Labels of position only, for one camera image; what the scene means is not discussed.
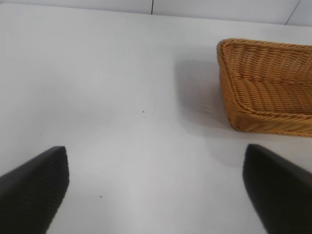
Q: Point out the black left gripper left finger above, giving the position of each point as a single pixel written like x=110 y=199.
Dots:
x=29 y=195

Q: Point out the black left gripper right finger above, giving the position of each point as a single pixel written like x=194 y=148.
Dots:
x=282 y=195

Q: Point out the brown woven wicker basket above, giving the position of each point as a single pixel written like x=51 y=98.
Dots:
x=268 y=92

